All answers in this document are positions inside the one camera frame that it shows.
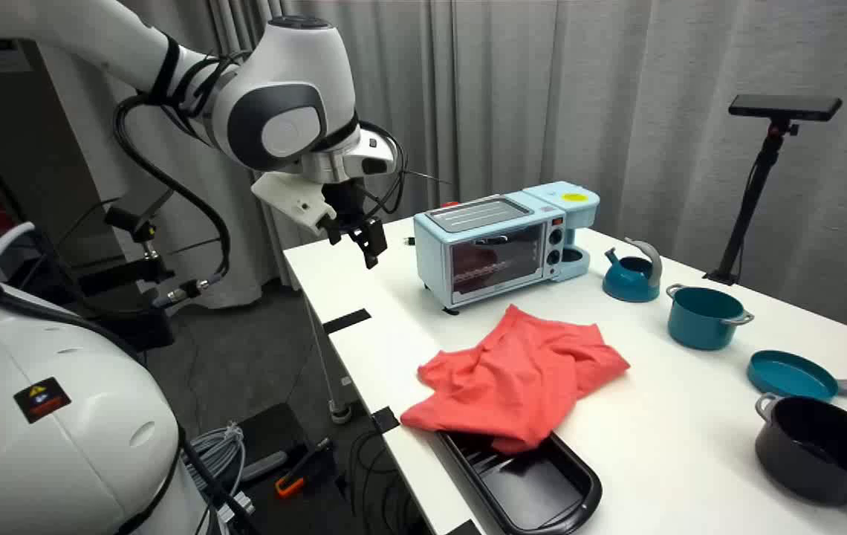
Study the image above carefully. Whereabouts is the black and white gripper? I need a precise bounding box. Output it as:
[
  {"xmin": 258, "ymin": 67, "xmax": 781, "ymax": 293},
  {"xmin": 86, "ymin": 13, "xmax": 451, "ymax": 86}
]
[{"xmin": 253, "ymin": 126, "xmax": 395, "ymax": 269}]

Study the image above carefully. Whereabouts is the orange cloth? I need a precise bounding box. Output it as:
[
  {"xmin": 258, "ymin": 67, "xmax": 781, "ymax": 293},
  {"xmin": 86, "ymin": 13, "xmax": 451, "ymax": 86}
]
[{"xmin": 401, "ymin": 306, "xmax": 631, "ymax": 455}]

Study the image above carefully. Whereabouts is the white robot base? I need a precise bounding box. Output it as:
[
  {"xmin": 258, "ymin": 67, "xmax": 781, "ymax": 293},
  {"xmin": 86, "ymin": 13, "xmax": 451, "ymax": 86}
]
[{"xmin": 0, "ymin": 224, "xmax": 209, "ymax": 535}]

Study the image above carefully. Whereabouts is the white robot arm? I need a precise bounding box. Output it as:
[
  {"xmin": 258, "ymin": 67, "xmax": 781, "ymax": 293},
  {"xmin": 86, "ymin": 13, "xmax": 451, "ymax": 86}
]
[{"xmin": 0, "ymin": 0, "xmax": 399, "ymax": 269}]

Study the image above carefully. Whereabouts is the black tape strip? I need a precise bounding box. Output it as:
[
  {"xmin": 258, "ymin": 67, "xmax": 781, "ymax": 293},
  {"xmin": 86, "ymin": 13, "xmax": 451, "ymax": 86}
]
[{"xmin": 322, "ymin": 310, "xmax": 371, "ymax": 334}]

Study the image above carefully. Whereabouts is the light blue toaster oven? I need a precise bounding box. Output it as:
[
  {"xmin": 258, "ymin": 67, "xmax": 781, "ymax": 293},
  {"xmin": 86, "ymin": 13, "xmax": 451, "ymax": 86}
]
[{"xmin": 412, "ymin": 183, "xmax": 600, "ymax": 312}]

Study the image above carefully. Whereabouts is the black tape square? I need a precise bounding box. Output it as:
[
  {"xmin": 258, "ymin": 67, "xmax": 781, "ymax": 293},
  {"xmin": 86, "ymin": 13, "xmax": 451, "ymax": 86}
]
[{"xmin": 371, "ymin": 407, "xmax": 399, "ymax": 435}]

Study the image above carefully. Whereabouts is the teal toy kettle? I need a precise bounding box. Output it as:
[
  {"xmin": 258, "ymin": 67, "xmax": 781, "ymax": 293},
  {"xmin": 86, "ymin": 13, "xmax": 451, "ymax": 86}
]
[{"xmin": 603, "ymin": 242, "xmax": 662, "ymax": 303}]

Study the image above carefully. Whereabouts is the black grill tray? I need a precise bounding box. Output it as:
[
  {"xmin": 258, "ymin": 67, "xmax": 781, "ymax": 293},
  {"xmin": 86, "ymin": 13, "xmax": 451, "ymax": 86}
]
[{"xmin": 442, "ymin": 435, "xmax": 603, "ymax": 535}]

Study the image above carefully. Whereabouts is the teal toy pot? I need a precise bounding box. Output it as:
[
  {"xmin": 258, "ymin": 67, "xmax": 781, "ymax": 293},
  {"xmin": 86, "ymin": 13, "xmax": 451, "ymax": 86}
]
[{"xmin": 667, "ymin": 285, "xmax": 753, "ymax": 352}]

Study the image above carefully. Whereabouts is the teal toy frying pan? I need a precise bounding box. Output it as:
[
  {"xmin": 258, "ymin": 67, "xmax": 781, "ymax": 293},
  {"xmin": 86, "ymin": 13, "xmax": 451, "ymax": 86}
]
[{"xmin": 745, "ymin": 352, "xmax": 847, "ymax": 401}]

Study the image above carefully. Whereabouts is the black cooking pot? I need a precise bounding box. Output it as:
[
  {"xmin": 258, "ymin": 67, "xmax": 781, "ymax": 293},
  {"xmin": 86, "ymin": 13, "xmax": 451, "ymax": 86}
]
[{"xmin": 756, "ymin": 397, "xmax": 847, "ymax": 507}]

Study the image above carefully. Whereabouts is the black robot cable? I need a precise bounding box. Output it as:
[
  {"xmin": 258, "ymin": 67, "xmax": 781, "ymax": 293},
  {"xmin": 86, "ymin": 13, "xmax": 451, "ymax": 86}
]
[{"xmin": 111, "ymin": 93, "xmax": 237, "ymax": 302}]

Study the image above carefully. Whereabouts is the orange handled tool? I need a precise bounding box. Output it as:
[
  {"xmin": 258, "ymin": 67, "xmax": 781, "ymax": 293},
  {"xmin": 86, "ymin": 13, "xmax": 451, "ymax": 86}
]
[{"xmin": 274, "ymin": 437, "xmax": 332, "ymax": 501}]

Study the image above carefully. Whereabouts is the grey coiled cable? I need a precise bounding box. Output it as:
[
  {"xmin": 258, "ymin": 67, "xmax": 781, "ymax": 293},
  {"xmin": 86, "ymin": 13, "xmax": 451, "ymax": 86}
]
[{"xmin": 181, "ymin": 423, "xmax": 258, "ymax": 529}]

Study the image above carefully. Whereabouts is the black camera stand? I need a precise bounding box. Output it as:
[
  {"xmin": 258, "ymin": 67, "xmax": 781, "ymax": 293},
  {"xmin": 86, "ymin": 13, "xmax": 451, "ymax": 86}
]
[{"xmin": 707, "ymin": 95, "xmax": 842, "ymax": 285}]

